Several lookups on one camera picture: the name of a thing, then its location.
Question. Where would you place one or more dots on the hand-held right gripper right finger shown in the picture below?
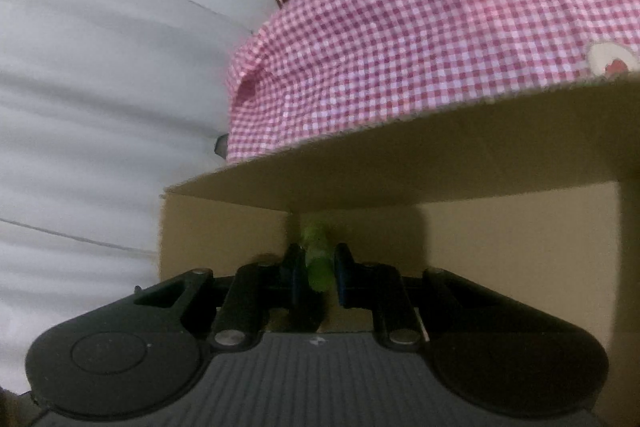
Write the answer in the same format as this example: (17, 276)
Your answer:
(342, 279)

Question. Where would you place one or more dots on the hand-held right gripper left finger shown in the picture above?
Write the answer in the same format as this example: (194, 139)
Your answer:
(296, 278)

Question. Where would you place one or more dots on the green cosmetic tube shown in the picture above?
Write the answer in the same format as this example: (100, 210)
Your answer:
(316, 257)

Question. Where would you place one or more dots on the cardboard box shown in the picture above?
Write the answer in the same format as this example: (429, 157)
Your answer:
(500, 247)

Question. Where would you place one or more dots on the small dark object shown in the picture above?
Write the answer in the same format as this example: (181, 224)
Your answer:
(220, 145)

